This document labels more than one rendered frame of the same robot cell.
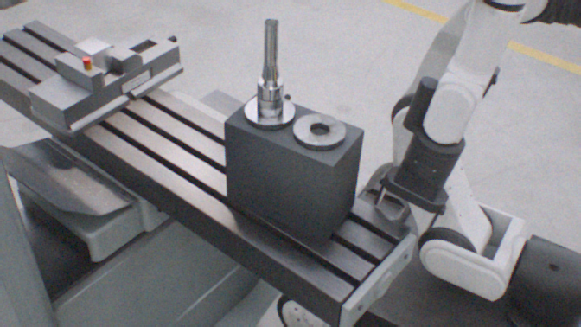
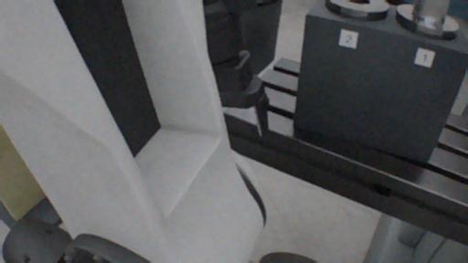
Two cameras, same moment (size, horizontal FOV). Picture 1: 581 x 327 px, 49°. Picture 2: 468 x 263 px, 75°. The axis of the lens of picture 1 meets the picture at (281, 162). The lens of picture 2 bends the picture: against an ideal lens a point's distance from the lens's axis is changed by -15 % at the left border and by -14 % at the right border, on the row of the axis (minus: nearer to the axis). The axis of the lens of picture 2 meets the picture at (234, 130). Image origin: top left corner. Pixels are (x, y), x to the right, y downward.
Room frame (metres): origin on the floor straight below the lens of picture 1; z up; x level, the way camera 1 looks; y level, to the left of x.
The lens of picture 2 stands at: (1.29, -0.28, 1.29)
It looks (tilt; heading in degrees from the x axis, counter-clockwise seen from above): 40 degrees down; 173
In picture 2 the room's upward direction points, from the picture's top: straight up
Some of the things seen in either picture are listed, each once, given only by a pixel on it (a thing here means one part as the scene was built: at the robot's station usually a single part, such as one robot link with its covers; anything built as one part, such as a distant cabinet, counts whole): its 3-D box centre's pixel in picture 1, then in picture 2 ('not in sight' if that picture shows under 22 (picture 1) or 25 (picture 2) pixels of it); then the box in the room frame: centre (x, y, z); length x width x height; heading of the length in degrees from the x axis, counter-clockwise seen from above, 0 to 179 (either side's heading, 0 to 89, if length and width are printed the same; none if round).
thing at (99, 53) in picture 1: (94, 56); not in sight; (1.21, 0.43, 1.05); 0.06 x 0.05 x 0.06; 54
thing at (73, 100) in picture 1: (108, 71); not in sight; (1.24, 0.41, 1.00); 0.35 x 0.15 x 0.11; 144
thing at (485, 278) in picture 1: (474, 245); not in sight; (1.03, -0.47, 0.68); 0.21 x 0.20 x 0.13; 60
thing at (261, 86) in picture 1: (270, 83); not in sight; (0.91, 0.02, 1.20); 0.05 x 0.05 x 0.01
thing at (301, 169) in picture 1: (292, 163); (378, 70); (0.89, -0.02, 1.04); 0.22 x 0.12 x 0.20; 60
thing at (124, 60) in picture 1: (114, 53); not in sight; (1.26, 0.39, 1.03); 0.12 x 0.06 x 0.04; 54
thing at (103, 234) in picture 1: (138, 161); not in sight; (1.15, 0.34, 0.80); 0.50 x 0.35 x 0.12; 142
